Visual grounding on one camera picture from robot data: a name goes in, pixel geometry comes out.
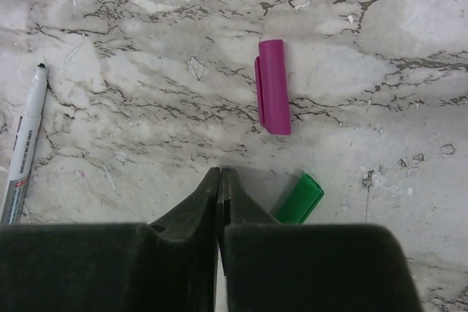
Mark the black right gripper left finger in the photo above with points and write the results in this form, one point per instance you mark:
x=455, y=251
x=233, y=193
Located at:
x=168, y=265

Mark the green-tipped white pen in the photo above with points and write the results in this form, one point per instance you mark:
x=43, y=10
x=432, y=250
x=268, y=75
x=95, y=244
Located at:
x=24, y=147

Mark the magenta pen cap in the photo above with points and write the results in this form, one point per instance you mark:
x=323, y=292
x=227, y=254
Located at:
x=272, y=92

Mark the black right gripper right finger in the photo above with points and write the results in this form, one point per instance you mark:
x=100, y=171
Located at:
x=271, y=266

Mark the green pen cap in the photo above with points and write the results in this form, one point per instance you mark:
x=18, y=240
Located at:
x=300, y=201

